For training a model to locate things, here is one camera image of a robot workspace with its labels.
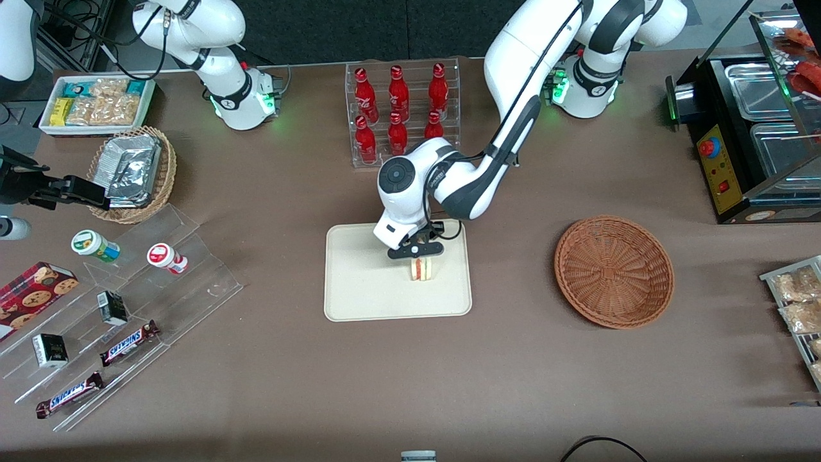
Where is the tray of packaged snacks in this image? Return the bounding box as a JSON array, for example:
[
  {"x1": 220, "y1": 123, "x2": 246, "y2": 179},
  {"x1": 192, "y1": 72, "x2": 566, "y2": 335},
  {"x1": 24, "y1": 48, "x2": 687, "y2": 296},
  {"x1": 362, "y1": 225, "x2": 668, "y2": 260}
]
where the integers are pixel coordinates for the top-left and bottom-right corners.
[{"x1": 759, "y1": 255, "x2": 821, "y2": 393}]

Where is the white rectangular snack bin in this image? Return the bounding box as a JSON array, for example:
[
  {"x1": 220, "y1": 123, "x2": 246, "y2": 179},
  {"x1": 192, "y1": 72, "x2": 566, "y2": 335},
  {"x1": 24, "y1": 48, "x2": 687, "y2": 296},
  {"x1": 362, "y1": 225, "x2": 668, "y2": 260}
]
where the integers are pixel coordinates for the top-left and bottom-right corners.
[{"x1": 38, "y1": 76, "x2": 157, "y2": 137}]

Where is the silver foil pack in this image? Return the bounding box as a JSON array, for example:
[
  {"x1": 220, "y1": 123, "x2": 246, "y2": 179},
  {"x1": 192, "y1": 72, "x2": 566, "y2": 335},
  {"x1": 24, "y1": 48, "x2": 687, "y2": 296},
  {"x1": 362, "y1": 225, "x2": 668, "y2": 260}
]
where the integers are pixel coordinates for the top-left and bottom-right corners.
[
  {"x1": 105, "y1": 149, "x2": 162, "y2": 209},
  {"x1": 101, "y1": 134, "x2": 161, "y2": 161}
]

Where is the brown Snickers bar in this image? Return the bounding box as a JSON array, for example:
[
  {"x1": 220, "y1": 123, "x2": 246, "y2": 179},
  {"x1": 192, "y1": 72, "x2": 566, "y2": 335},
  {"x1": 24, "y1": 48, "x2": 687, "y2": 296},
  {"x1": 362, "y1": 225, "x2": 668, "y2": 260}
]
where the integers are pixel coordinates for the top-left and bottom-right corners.
[
  {"x1": 99, "y1": 320, "x2": 161, "y2": 368},
  {"x1": 35, "y1": 372, "x2": 105, "y2": 420}
]

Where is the light wicker basket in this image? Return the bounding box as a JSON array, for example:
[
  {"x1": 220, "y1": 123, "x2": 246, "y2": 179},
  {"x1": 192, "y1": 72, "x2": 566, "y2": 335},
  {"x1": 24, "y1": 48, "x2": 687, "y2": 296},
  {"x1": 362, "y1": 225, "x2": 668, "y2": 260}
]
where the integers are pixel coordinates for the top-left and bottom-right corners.
[{"x1": 87, "y1": 126, "x2": 178, "y2": 225}]

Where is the black hot food display case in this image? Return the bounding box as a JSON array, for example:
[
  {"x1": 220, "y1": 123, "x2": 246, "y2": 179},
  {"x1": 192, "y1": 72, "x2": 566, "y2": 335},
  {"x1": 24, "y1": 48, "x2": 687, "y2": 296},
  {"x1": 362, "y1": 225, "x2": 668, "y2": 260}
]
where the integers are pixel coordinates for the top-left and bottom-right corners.
[{"x1": 665, "y1": 10, "x2": 821, "y2": 225}]

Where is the black cable loop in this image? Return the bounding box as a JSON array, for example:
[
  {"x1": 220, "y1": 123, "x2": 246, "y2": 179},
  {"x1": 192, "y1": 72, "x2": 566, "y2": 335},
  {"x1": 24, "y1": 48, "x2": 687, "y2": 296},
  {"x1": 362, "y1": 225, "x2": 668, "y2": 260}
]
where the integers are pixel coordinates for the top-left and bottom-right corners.
[{"x1": 559, "y1": 436, "x2": 648, "y2": 462}]

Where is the red lidded yogurt cup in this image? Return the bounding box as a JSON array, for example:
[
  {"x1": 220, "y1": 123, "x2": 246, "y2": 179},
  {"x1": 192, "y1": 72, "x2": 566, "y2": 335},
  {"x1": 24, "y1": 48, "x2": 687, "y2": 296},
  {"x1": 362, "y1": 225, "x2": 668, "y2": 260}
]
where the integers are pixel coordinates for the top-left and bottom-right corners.
[{"x1": 146, "y1": 243, "x2": 189, "y2": 276}]

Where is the brown wicker basket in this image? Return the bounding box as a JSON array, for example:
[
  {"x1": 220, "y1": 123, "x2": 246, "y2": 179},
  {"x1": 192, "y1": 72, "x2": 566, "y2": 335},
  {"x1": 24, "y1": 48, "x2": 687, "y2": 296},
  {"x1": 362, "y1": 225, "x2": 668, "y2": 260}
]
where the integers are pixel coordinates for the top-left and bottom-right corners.
[{"x1": 554, "y1": 216, "x2": 675, "y2": 330}]

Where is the clear acrylic bottle rack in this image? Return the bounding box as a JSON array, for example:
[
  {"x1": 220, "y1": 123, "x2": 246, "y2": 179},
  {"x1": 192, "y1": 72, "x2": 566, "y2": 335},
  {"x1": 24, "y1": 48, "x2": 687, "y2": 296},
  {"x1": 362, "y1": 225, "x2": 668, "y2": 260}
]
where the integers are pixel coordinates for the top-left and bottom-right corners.
[{"x1": 344, "y1": 57, "x2": 461, "y2": 169}]

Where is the cream plastic tray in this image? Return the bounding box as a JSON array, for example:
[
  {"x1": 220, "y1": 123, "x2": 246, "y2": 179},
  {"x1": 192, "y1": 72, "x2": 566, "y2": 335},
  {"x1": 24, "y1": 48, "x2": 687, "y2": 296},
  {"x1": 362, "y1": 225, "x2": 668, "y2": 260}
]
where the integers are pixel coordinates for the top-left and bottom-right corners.
[{"x1": 324, "y1": 219, "x2": 473, "y2": 322}]

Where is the red plaid cookie box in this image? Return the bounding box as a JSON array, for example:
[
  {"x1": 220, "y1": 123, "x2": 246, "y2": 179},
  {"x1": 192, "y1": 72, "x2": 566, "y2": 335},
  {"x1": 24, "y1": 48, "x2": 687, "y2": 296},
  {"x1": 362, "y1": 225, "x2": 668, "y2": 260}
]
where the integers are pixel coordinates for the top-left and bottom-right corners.
[{"x1": 0, "y1": 261, "x2": 80, "y2": 343}]

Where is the steel food pan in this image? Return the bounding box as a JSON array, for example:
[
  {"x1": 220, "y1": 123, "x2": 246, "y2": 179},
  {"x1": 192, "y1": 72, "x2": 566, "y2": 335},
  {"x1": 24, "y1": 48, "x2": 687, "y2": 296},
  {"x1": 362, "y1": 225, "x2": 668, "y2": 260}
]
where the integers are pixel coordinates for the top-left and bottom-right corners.
[
  {"x1": 724, "y1": 62, "x2": 799, "y2": 121},
  {"x1": 749, "y1": 122, "x2": 821, "y2": 180}
]

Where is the clear acrylic stepped shelf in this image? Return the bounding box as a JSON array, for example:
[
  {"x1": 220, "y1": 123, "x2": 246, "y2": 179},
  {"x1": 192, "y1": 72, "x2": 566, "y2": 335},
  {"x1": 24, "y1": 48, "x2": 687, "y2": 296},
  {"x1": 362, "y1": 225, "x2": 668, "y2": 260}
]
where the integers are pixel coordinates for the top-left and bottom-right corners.
[{"x1": 0, "y1": 203, "x2": 244, "y2": 432}]

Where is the yellow control panel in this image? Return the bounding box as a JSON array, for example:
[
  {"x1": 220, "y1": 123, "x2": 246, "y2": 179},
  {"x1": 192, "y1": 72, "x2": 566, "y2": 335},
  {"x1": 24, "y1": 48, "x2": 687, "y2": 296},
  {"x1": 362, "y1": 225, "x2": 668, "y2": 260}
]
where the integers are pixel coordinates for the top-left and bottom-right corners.
[{"x1": 697, "y1": 124, "x2": 739, "y2": 216}]

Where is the small black carton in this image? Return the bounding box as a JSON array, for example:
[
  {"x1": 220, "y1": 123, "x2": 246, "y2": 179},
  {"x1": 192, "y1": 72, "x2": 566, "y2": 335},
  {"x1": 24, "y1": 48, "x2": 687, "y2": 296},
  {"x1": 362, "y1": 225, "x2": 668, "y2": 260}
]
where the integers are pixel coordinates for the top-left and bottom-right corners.
[
  {"x1": 97, "y1": 290, "x2": 130, "y2": 327},
  {"x1": 32, "y1": 333, "x2": 69, "y2": 368}
]

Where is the clear bag of nuts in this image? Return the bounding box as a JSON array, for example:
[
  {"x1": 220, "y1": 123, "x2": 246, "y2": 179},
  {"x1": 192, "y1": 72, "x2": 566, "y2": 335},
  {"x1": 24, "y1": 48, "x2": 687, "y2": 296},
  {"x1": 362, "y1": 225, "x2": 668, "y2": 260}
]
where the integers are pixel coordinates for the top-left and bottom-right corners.
[
  {"x1": 66, "y1": 96, "x2": 98, "y2": 126},
  {"x1": 89, "y1": 78, "x2": 130, "y2": 99},
  {"x1": 92, "y1": 95, "x2": 140, "y2": 126}
]

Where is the green lidded yogurt cup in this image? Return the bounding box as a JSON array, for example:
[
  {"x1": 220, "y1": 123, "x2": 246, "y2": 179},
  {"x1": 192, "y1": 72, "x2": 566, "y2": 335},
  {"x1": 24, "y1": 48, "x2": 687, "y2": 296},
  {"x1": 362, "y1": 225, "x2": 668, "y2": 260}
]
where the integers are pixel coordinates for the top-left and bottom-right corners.
[{"x1": 71, "y1": 230, "x2": 121, "y2": 264}]

